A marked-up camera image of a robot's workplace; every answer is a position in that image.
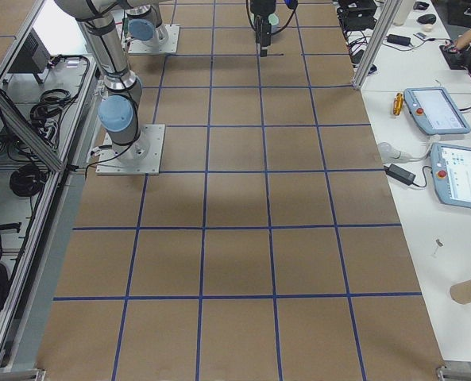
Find blue teach pendant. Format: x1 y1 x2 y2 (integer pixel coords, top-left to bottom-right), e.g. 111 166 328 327
403 87 471 136
430 142 471 209

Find white light bulb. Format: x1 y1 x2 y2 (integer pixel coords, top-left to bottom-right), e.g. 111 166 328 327
377 142 412 164

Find aluminium frame post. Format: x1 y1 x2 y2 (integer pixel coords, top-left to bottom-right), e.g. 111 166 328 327
352 0 402 90

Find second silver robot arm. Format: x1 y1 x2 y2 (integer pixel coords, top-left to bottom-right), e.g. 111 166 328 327
121 1 289 57

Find black cable coil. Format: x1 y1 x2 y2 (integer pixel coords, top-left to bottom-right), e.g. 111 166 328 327
9 162 45 198

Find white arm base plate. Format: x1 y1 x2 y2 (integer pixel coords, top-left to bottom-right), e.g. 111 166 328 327
95 124 165 175

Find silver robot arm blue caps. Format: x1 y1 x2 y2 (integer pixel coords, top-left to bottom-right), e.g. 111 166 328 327
56 1 152 164

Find black idle gripper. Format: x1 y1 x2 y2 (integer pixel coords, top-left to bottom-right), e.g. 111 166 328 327
249 0 299 57

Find black power adapter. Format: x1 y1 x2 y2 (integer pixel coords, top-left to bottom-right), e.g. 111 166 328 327
384 164 415 186

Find blue teach pendant far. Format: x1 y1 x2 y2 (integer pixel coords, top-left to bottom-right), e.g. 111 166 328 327
403 87 471 136

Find black computer mouse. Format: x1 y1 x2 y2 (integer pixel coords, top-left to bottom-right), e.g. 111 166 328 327
416 13 437 25

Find blue teach pendant near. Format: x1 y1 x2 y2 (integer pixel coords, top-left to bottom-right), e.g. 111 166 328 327
430 142 471 209

